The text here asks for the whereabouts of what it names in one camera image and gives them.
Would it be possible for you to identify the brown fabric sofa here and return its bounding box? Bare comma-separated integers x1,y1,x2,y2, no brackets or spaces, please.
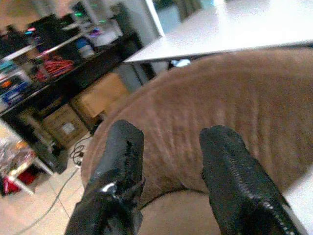
80,47,313,235

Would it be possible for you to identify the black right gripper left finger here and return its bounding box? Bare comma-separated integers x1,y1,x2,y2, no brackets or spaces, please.
65,119,146,235

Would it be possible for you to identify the cardboard box with label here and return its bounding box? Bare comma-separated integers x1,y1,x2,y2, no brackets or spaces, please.
41,104,88,145

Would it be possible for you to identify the white low table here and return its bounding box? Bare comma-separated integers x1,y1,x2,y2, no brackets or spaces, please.
0,118,54,195

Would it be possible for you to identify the black floor cable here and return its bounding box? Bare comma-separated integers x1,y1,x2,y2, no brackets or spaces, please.
70,134,91,164

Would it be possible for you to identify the red orange cable bundle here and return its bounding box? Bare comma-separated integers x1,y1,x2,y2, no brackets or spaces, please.
36,54,74,80

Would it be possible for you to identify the large cardboard box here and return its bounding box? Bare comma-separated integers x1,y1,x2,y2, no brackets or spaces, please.
70,72,130,118

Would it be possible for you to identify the blue storage box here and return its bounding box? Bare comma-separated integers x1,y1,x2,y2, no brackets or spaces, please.
0,82,31,105

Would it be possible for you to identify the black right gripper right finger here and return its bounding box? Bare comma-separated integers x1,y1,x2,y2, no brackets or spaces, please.
200,125,301,235

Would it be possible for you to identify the black shelving unit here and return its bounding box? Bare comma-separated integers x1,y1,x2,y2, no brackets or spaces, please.
0,13,144,173

